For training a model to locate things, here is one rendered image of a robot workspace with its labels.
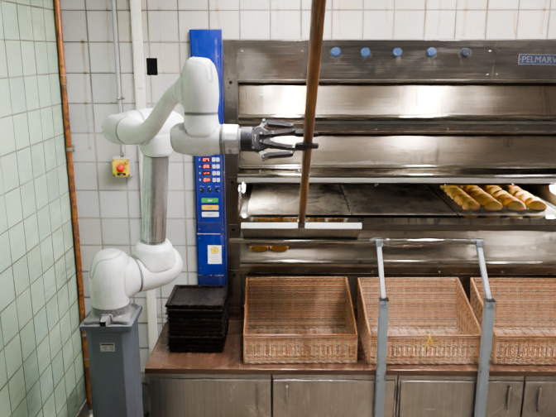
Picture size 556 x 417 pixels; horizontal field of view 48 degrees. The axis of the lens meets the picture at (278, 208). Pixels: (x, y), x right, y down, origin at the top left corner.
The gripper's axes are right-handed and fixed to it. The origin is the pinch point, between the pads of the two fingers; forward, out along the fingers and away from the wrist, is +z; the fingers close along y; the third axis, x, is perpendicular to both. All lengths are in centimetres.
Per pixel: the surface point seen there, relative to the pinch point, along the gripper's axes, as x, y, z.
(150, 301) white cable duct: -171, 27, -81
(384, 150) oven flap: -130, -48, 45
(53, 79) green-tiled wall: -102, -74, -122
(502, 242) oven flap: -156, -5, 111
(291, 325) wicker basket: -168, 39, -3
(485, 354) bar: -121, 56, 86
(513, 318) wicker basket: -167, 34, 117
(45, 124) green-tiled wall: -100, -48, -122
